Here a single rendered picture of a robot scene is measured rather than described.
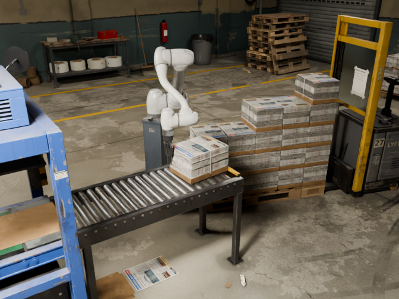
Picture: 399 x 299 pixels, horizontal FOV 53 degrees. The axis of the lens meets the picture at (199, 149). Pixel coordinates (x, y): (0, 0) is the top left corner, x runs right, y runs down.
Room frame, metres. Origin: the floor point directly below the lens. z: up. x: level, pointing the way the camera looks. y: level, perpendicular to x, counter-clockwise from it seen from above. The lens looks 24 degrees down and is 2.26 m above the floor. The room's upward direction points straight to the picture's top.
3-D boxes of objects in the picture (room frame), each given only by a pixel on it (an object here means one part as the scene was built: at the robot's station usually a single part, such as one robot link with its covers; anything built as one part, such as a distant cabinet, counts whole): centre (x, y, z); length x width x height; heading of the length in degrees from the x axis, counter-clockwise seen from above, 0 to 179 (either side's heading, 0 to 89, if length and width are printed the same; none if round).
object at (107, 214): (2.37, 0.70, 0.77); 0.47 x 0.05 x 0.05; 33
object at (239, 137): (3.79, -0.50, 0.42); 1.17 x 0.39 x 0.83; 106
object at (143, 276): (2.58, 0.40, 0.00); 0.37 x 0.28 x 0.01; 123
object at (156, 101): (3.58, 0.41, 1.17); 0.18 x 0.16 x 0.22; 100
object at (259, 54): (10.45, -1.98, 0.65); 1.33 x 0.94 x 1.30; 127
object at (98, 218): (2.34, 0.75, 0.77); 0.47 x 0.05 x 0.05; 33
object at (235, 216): (2.74, -0.31, 0.34); 0.06 x 0.06 x 0.68; 33
